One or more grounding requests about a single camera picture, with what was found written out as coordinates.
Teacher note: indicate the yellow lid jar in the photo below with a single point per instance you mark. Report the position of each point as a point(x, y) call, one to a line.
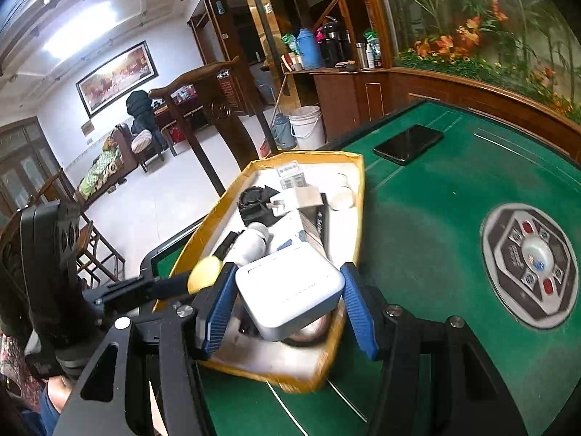
point(204, 275)

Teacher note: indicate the green packet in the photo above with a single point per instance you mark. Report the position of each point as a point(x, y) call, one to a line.
point(372, 41)

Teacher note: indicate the black thermos flask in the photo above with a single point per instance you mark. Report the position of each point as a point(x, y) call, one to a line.
point(333, 45)

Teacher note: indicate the white round jar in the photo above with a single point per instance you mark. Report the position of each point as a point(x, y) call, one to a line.
point(341, 195)

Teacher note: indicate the white plastic bottle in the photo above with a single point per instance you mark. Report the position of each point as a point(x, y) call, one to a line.
point(252, 247)

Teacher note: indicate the green snack bag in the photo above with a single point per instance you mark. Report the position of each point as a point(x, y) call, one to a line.
point(289, 43)

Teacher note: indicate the black round device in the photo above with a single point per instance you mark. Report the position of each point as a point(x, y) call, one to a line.
point(254, 204)

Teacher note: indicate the black smartphone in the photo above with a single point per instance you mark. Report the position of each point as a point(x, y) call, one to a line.
point(408, 144)

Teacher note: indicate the small white box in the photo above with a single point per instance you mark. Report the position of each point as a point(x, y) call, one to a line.
point(304, 197)

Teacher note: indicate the dark wooden chair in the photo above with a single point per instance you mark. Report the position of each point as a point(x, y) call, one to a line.
point(222, 109)

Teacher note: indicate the glass door cabinet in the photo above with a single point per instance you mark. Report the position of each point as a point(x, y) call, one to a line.
point(22, 163)

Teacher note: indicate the person's patterned clothing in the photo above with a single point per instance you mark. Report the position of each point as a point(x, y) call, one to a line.
point(18, 372)

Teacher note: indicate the silver blister pill pack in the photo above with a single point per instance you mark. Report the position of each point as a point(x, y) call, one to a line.
point(287, 169)
point(293, 182)

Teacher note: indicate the wooden sofa floral cushion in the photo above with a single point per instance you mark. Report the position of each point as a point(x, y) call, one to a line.
point(97, 172)

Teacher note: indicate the framed wall painting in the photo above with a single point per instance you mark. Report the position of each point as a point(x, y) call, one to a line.
point(115, 79)

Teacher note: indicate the red bag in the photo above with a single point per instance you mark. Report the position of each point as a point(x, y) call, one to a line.
point(177, 135)

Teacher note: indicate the white plastic bucket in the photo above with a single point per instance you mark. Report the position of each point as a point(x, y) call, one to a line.
point(307, 129)

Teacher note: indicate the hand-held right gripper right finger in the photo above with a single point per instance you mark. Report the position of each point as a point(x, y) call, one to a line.
point(358, 309)

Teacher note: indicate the black printed box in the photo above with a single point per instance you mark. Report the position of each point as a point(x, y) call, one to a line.
point(315, 231)

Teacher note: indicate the yellow cardboard box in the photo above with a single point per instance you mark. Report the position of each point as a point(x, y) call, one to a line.
point(272, 377)

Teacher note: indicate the round table control panel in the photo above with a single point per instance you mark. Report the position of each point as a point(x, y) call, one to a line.
point(513, 281)

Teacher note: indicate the white rounded square box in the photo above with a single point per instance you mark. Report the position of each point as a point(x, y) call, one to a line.
point(290, 290)

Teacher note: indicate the steel tumbler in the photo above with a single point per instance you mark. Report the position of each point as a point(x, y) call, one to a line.
point(361, 54)

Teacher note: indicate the stainless steel round tin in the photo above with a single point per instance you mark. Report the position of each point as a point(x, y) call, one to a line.
point(313, 331)

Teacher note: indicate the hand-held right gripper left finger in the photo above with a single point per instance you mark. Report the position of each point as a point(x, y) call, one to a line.
point(218, 309)

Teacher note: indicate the slatted wooden armchair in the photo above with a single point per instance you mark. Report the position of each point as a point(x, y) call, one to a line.
point(85, 240)

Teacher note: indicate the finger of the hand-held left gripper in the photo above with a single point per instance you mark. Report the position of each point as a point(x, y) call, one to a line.
point(136, 288)

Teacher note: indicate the grey floor thermos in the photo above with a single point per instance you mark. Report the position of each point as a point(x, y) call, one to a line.
point(282, 134)

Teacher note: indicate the blue thermos flask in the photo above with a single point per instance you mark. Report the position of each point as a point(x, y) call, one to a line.
point(308, 50)

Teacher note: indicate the white cushion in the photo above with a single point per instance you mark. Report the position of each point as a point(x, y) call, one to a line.
point(141, 141)

